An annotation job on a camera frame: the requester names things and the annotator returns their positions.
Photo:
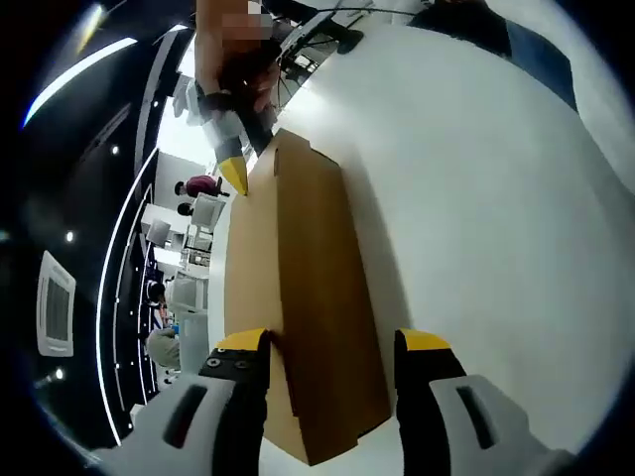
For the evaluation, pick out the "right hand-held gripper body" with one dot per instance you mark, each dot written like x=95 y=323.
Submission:
x=191 y=101

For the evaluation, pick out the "person's blue jeans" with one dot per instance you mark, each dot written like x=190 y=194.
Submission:
x=541 y=54

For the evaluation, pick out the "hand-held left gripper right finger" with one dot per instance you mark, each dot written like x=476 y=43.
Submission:
x=446 y=426

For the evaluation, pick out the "ceiling air conditioner vent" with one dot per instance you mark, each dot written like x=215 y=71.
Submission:
x=55 y=305

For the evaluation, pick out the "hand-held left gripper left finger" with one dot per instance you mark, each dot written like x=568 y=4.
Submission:
x=208 y=426

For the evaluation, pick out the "dark cloth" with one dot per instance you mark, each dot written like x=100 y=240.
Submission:
x=461 y=25

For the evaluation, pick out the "brown cardboard shoe box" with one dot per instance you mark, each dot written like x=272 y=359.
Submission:
x=322 y=297

